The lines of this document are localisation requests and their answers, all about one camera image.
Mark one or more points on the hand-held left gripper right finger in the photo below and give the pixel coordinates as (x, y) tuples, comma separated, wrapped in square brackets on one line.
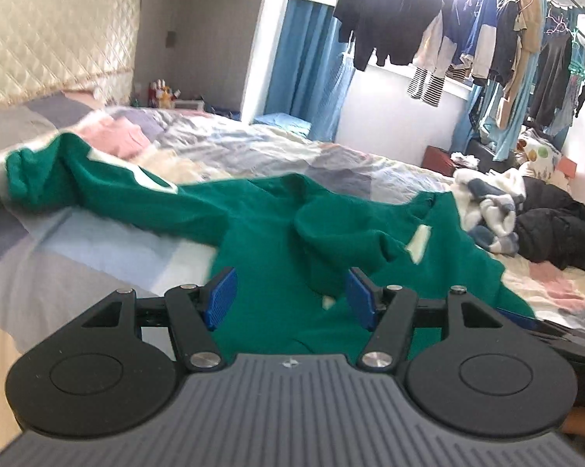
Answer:
[(361, 296)]

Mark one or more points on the white and grey clothes pile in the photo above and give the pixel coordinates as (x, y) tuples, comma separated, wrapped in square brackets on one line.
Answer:
[(492, 204)]

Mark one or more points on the black stool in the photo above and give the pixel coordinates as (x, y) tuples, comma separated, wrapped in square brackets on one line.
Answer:
[(482, 155)]

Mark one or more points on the folded blue cloth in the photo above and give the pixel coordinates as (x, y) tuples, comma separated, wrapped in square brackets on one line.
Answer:
[(282, 122)]

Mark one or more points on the bed with patchwork quilt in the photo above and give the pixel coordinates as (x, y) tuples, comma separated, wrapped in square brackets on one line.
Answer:
[(282, 151)]

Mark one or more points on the pink cloth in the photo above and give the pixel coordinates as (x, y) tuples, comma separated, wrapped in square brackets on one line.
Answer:
[(119, 136)]

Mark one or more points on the black puffer jacket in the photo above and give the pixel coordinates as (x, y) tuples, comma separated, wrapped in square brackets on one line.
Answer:
[(560, 224)]

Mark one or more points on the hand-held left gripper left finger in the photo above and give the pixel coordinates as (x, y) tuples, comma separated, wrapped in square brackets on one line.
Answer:
[(222, 296)]

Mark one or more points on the pink box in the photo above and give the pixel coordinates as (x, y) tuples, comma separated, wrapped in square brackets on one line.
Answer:
[(567, 168)]

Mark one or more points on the black white striped sock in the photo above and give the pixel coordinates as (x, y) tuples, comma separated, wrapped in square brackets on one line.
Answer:
[(434, 91), (419, 83)]

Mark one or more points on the dotted white cushion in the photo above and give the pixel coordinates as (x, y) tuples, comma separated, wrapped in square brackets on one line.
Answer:
[(540, 153)]

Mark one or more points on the dark grey hanging garment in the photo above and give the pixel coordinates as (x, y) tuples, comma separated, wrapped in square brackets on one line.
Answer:
[(550, 82)]

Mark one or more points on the cream padded headboard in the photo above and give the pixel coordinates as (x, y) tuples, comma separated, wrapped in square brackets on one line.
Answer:
[(54, 39)]

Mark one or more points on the red brown box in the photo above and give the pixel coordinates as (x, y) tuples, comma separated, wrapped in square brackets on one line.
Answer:
[(438, 160)]

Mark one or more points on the green sweater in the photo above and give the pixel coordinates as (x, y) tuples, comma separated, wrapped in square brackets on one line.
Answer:
[(273, 233)]

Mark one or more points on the group of small bottles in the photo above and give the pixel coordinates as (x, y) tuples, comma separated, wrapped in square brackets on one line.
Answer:
[(163, 93)]

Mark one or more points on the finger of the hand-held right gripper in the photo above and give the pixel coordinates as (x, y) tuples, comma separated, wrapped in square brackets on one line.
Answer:
[(516, 316)]

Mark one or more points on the blue curtain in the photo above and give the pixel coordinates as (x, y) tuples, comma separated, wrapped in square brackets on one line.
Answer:
[(307, 68), (487, 121)]

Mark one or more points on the beige hanging garment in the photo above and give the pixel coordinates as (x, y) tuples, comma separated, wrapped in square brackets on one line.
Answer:
[(526, 34)]

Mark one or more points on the blue white hanging shirt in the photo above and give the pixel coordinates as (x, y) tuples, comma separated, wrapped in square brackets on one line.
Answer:
[(472, 34)]

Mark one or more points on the black hanging jacket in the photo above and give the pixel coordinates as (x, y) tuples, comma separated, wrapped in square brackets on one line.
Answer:
[(384, 14)]

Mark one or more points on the cream hanging garment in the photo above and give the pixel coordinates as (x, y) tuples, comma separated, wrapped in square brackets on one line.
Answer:
[(436, 48)]

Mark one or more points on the navy hanging garment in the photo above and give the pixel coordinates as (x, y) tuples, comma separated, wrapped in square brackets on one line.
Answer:
[(505, 48)]

